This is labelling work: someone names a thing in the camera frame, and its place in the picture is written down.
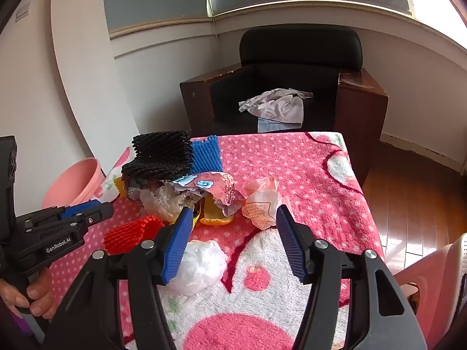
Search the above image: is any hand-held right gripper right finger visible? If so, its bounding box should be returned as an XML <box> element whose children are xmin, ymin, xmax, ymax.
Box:
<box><xmin>275</xmin><ymin>205</ymin><xmax>428</xmax><ymax>350</ymax></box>

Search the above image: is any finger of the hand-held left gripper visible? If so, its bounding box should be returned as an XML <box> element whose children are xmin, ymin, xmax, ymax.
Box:
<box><xmin>27</xmin><ymin>202</ymin><xmax>114</xmax><ymax>249</ymax></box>
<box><xmin>22</xmin><ymin>200</ymin><xmax>102</xmax><ymax>229</ymax></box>

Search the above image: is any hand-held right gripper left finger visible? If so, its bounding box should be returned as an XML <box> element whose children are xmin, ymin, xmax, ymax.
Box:
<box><xmin>42</xmin><ymin>207</ymin><xmax>194</xmax><ymax>350</ymax></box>

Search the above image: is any pink plastic bucket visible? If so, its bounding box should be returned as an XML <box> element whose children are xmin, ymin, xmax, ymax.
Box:
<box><xmin>42</xmin><ymin>157</ymin><xmax>106</xmax><ymax>210</ymax></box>

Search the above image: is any white plastic bag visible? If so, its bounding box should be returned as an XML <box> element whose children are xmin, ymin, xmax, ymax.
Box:
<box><xmin>170</xmin><ymin>239</ymin><xmax>227</xmax><ymax>297</ymax></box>

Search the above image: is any red foam net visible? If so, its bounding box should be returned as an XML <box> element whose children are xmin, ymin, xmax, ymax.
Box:
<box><xmin>103</xmin><ymin>216</ymin><xmax>165</xmax><ymax>255</ymax></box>

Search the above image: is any orange peel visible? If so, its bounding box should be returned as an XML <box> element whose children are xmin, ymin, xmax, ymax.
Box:
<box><xmin>199</xmin><ymin>195</ymin><xmax>236</xmax><ymax>226</ymax></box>

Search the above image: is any pink white plastic wrapper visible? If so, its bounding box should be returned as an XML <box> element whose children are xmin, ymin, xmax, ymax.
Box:
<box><xmin>241</xmin><ymin>176</ymin><xmax>289</xmax><ymax>230</ymax></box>

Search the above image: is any clear plastic bag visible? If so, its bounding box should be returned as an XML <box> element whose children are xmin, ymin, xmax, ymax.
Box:
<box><xmin>128</xmin><ymin>184</ymin><xmax>199</xmax><ymax>223</ymax></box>

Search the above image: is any blue patterned snack wrapper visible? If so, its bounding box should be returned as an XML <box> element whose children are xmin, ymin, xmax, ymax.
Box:
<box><xmin>166</xmin><ymin>171</ymin><xmax>249</xmax><ymax>219</ymax></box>

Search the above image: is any black foam net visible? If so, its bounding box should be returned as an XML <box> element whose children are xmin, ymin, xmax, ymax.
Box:
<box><xmin>121</xmin><ymin>130</ymin><xmax>194</xmax><ymax>186</ymax></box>

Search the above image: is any blue plastic straws bundle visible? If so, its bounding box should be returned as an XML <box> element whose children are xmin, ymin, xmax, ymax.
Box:
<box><xmin>190</xmin><ymin>136</ymin><xmax>224</xmax><ymax>174</ymax></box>

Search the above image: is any person's left hand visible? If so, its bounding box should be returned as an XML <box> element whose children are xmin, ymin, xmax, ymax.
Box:
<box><xmin>0</xmin><ymin>268</ymin><xmax>56</xmax><ymax>319</ymax></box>

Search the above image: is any pink polka dot blanket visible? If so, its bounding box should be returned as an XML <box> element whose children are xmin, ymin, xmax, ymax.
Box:
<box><xmin>47</xmin><ymin>131</ymin><xmax>385</xmax><ymax>350</ymax></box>

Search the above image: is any crumpled pale cloth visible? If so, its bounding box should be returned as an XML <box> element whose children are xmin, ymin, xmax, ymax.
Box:
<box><xmin>239</xmin><ymin>88</ymin><xmax>314</xmax><ymax>134</ymax></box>

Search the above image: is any pink plastic stool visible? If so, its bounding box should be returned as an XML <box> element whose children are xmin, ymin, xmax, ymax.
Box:
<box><xmin>392</xmin><ymin>242</ymin><xmax>467</xmax><ymax>350</ymax></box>

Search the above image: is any white perforated plastic object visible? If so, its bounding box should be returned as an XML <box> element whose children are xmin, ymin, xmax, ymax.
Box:
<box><xmin>450</xmin><ymin>232</ymin><xmax>467</xmax><ymax>300</ymax></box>

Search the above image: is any black leather armchair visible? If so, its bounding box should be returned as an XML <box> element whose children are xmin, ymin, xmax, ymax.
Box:
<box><xmin>180</xmin><ymin>24</ymin><xmax>389</xmax><ymax>186</ymax></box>

